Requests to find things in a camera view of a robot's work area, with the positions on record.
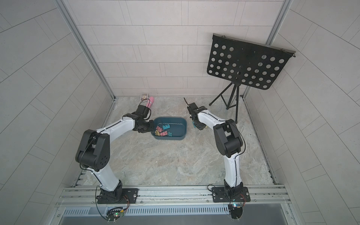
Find teal plastic storage box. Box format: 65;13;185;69
151;117;187;141

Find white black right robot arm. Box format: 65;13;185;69
187;103;245;198

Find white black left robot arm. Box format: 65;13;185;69
75;105;154;204

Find binder clips pile in box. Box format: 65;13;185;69
154;124;173;137

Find small card box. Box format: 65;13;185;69
140;93;149;102

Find pink toy microphone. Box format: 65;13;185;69
146;97;154;108

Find black music stand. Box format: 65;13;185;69
206;34;295;109

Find left circuit board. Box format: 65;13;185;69
106;207;125;223

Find circuit board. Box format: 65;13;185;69
228;204;243;220
106;207;125;223

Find right circuit board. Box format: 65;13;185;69
228;204;243;220

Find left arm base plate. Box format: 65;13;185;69
96;188;139;204

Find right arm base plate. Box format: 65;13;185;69
211;186;251;203

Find aluminium mounting rail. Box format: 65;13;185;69
55;185;291;207

